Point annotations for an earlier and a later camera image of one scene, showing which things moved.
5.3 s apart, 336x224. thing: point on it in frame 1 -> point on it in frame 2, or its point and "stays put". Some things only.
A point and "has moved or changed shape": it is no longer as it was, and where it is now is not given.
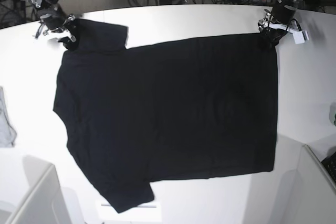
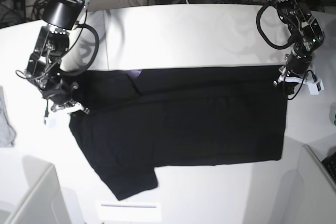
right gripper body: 282,12 -> 296,64
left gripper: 53,22 -> 62,95
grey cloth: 8,132 stays put
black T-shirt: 195,110 has moved or changed shape
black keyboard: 329,164 stays put
